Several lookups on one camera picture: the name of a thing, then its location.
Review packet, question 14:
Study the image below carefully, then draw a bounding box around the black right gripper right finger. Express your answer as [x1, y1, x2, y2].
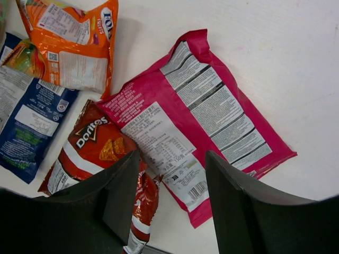
[206, 151, 338, 253]

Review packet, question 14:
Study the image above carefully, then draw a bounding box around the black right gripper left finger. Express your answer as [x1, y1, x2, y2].
[1, 150, 140, 253]

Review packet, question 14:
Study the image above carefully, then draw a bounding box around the red Doritos chip bag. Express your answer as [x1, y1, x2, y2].
[38, 100, 162, 253]

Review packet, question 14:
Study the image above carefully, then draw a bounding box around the blue snack bag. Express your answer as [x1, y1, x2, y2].
[0, 32, 80, 185]

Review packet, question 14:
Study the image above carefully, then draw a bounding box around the pink chip bag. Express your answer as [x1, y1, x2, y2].
[97, 29, 296, 228]

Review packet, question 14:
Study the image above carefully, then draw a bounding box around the orange Fox's fruits candy bag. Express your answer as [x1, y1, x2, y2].
[7, 1, 119, 98]

